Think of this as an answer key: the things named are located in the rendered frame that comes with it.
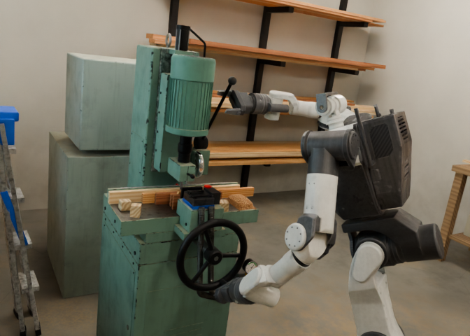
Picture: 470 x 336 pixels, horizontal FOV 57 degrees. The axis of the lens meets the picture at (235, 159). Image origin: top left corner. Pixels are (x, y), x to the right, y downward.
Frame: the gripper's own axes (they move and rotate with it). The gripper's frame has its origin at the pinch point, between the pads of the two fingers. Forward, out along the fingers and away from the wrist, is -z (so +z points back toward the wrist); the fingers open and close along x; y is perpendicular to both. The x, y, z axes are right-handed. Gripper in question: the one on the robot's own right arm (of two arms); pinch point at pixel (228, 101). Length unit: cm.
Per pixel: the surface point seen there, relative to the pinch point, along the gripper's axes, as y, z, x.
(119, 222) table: 32, -44, 33
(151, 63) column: 5.5, -24.8, -26.9
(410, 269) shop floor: 136, 216, 41
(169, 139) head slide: 24.7, -17.7, -1.1
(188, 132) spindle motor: 9.4, -17.0, 8.6
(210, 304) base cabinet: 65, -3, 58
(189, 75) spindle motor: -8.1, -18.7, -4.9
